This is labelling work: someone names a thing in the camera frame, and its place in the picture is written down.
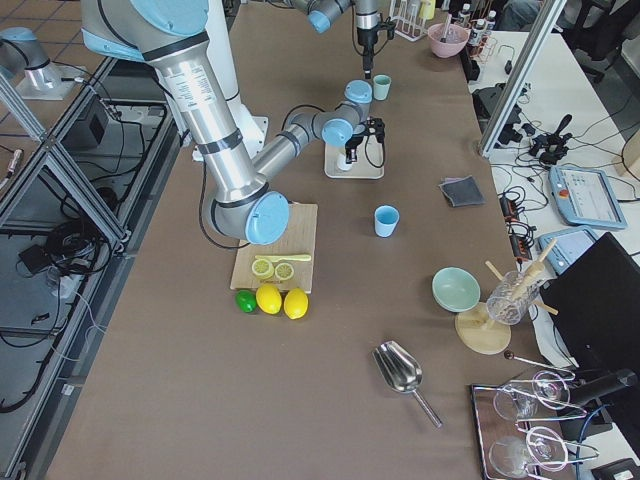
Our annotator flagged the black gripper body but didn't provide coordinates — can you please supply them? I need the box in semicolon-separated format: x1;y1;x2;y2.
347;117;385;150
354;27;393;55

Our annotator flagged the green plastic cup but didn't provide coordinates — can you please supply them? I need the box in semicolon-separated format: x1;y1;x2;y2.
373;74;391;101

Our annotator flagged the blue plastic cup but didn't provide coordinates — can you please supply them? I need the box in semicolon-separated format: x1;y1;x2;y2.
374;205;400;238

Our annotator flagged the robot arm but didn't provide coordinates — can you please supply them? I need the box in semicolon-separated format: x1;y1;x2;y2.
81;1;373;245
284;0;396;80

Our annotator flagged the cream rabbit serving tray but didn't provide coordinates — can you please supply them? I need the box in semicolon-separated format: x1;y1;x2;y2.
324;137;384;179

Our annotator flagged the black tray with glasses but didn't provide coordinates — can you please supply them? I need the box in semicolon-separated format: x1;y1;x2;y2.
470;369;631;480

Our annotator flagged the pink bowl with ice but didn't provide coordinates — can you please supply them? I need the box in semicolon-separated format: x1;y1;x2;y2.
427;23;470;58

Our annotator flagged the wooden cutting board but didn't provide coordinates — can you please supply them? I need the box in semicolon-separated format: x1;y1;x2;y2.
230;203;318;294

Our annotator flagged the grey folded cloth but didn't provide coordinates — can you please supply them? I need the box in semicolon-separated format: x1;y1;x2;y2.
439;176;486;207

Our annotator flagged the yellow plastic knife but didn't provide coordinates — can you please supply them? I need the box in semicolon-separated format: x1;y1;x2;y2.
255;254;312;263

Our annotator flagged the lower lemon slice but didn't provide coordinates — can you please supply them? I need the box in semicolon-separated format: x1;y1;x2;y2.
274;262;295;282

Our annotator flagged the lemon slice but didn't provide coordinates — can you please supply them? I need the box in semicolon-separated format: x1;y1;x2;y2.
274;262;295;282
251;259;275;280

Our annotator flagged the upper lemon slice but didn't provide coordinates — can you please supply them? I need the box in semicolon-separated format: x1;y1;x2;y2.
251;259;275;280

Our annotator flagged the whole yellow lemon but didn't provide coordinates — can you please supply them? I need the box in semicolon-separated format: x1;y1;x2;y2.
283;288;309;320
256;284;282;315

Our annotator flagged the green bowl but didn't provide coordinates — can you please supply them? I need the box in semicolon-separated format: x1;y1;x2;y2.
432;267;481;313

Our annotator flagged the green lime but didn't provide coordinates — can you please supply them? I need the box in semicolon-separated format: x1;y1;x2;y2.
235;290;258;314

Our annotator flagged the wooden cup stand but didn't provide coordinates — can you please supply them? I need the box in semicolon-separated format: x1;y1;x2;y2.
455;240;558;355

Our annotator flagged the clear glass on stand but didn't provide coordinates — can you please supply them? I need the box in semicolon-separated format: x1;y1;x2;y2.
486;271;541;325

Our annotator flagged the teach pendant tablet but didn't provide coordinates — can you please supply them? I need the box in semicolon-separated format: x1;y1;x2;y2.
549;165;627;230
537;225;598;275

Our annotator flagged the metal ice scoop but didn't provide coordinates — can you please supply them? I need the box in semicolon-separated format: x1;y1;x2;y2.
373;340;443;428

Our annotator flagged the aluminium frame post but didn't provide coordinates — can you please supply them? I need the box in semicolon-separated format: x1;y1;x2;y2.
478;0;566;159

